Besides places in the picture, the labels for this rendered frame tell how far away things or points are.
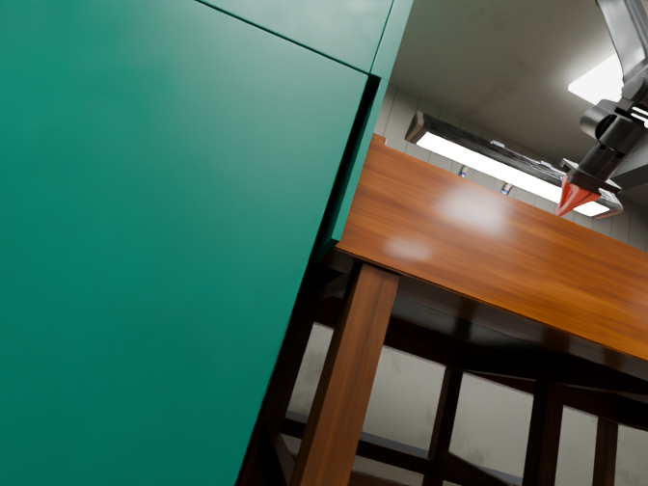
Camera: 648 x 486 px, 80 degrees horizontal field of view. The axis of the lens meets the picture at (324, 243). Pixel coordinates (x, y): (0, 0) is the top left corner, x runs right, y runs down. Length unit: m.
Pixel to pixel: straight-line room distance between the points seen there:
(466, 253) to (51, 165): 0.55
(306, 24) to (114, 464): 0.60
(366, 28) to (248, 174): 0.30
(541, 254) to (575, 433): 3.00
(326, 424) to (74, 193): 0.41
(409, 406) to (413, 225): 2.28
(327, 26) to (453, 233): 0.36
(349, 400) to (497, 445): 2.69
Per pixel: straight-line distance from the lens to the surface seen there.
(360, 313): 0.55
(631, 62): 0.96
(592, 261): 0.77
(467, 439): 3.06
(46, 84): 0.60
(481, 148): 1.10
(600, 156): 0.89
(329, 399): 0.54
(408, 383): 2.78
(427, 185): 0.62
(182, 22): 0.63
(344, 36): 0.66
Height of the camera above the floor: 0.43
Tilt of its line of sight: 17 degrees up
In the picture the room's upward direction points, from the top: 18 degrees clockwise
